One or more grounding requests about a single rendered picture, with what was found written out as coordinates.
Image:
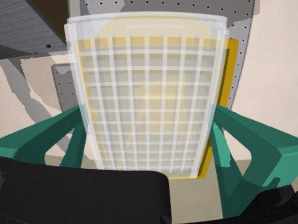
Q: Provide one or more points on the yellow open bin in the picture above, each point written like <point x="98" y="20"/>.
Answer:
<point x="228" y="71"/>

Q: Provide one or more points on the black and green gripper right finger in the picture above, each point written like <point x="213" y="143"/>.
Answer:
<point x="274" y="159"/>

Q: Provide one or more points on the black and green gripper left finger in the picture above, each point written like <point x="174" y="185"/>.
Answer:
<point x="30" y="144"/>

